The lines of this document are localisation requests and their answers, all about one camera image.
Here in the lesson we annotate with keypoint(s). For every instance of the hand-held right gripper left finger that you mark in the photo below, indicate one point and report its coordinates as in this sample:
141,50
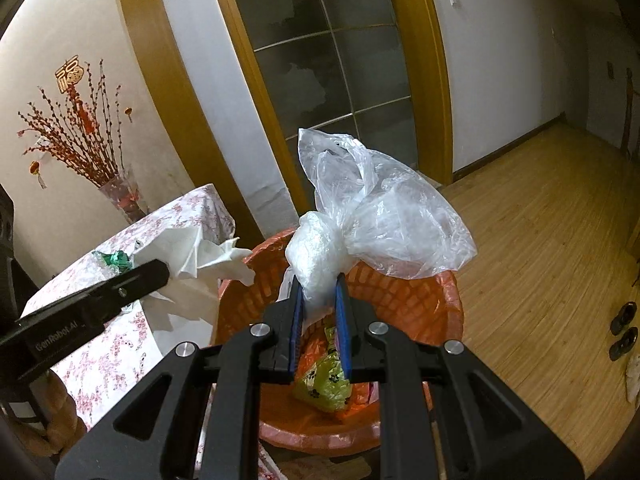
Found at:
296,330

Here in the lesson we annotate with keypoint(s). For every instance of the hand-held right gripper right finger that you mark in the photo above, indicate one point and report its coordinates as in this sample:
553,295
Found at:
342,330

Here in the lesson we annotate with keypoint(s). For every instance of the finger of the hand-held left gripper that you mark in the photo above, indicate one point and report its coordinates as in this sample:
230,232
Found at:
135,285

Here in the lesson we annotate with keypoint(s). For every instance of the yellow patterned plastic bag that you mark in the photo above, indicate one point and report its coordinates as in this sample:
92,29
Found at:
320,385

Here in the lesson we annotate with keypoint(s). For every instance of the white tissue paper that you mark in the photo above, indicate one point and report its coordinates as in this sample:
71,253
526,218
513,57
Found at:
190,250

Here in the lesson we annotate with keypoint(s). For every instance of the grey lattice waste basket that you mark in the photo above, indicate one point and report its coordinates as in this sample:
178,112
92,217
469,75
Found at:
400,292

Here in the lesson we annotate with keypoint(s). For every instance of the orange bin liner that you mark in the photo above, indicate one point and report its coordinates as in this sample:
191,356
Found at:
425,310

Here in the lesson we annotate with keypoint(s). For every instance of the clear plastic bag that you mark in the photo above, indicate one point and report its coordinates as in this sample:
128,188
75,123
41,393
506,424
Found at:
400,220

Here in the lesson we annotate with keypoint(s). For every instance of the green wrapper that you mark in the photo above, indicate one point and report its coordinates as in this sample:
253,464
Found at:
117,260

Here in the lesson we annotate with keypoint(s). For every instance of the floral tablecloth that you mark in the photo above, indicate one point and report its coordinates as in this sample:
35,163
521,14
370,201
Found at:
115,355

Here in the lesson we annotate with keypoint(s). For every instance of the turned wooden table leg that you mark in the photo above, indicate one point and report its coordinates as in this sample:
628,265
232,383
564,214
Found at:
55,410

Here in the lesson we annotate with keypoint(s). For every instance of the glass vase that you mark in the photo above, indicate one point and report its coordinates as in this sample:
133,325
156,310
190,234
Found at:
120,195

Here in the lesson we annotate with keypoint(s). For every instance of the red decorative branches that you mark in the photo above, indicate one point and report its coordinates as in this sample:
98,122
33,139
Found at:
90,150

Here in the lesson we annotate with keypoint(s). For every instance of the glass panel door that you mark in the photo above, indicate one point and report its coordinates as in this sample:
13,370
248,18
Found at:
350,60

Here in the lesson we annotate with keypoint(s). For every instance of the white slippers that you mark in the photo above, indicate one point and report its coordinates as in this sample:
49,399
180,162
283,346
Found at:
634,380

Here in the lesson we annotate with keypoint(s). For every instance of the red and gold wall ornament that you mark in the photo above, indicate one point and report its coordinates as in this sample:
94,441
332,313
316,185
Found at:
67,75

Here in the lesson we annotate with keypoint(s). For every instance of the wooden door frame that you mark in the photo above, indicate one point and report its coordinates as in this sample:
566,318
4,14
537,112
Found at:
150,60

